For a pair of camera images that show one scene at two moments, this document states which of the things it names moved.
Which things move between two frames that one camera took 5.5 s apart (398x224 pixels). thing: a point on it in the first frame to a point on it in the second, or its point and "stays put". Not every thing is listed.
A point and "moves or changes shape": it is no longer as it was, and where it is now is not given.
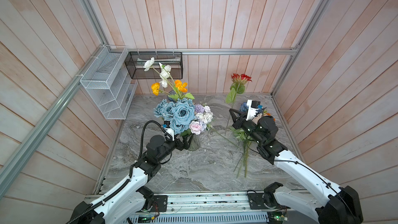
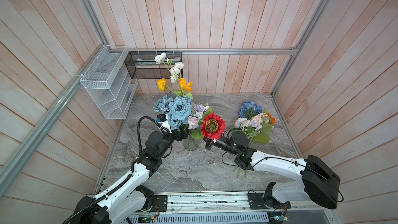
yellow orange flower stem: (179, 87) moves or changes shape
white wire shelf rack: (108, 79) stays put
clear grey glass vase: (195, 144) stays put
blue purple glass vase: (172, 96) stays put
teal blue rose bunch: (180, 114) moves or changes shape
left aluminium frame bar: (38, 133) stays put
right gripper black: (237, 124) to (210, 144)
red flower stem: (237, 87) to (212, 126)
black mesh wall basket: (135, 61) stays put
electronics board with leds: (278, 216) stays put
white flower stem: (165, 74) to (175, 71)
